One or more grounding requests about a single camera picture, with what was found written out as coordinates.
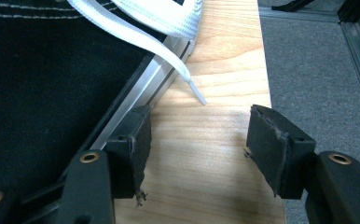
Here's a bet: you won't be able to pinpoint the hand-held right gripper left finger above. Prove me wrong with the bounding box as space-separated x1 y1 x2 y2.
103 104 153 207

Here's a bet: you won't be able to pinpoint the black tripod leg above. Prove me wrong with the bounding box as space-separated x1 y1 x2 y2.
270 0 316 12

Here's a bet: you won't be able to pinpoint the black canvas sneaker white laces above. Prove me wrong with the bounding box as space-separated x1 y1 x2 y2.
0 0 208 206

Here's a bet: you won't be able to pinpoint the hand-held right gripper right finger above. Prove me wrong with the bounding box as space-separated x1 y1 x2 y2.
245 104 318 200

